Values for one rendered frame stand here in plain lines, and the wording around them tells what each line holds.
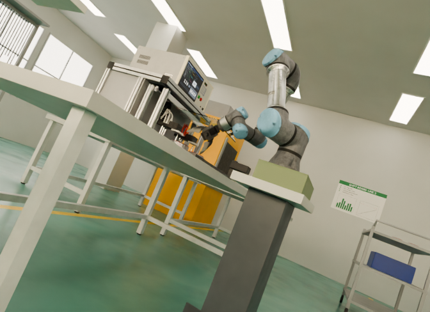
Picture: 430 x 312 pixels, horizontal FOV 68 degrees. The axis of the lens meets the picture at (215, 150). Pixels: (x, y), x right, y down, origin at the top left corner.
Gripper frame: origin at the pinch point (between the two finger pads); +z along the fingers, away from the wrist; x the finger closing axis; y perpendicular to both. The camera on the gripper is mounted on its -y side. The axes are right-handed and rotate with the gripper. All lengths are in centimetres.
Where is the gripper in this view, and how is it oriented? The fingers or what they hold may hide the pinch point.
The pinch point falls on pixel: (192, 143)
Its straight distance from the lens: 180.9
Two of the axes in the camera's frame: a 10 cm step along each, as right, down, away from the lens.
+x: -5.2, -8.6, -0.5
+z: -8.2, 4.7, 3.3
